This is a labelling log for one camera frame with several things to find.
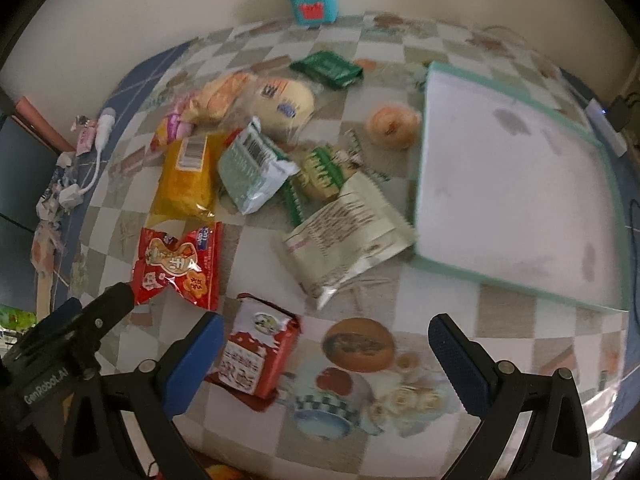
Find red white snack packet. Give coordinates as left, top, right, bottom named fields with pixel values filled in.
left=205, top=292, right=302, bottom=412

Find red peanut snack packet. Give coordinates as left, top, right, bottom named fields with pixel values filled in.
left=131, top=222, right=222, bottom=311

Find yellow orange snack bag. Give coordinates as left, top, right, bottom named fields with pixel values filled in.
left=148, top=131, right=228, bottom=226

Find cream white snack bag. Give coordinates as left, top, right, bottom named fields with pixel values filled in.
left=281, top=172, right=416, bottom=310

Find pink snack bag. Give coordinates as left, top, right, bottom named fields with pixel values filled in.
left=150, top=93, right=195, bottom=155

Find green white pastry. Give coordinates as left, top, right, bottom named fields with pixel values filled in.
left=278, top=129, right=390, bottom=226

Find pale yellow bread bag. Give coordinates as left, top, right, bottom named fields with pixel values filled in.
left=247, top=78, right=316, bottom=141

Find round bun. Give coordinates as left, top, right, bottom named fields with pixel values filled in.
left=364, top=104, right=422, bottom=151

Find orange bread bag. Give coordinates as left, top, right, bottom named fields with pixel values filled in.
left=182, top=72, right=256, bottom=124

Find crumpled paper wrappers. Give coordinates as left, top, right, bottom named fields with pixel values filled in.
left=30, top=152, right=76, bottom=278

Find white tray teal rim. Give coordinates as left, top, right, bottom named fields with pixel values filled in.
left=414, top=62, right=631, bottom=311

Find checkered tablecloth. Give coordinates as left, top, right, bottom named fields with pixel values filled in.
left=62, top=14, right=631, bottom=479

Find white power strip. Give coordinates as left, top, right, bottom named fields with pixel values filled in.
left=585, top=99, right=628, bottom=158

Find dark green snack packet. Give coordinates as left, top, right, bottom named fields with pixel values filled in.
left=290, top=51, right=363, bottom=90

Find white plug with cable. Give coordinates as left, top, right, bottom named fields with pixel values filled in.
left=58, top=107, right=116, bottom=210

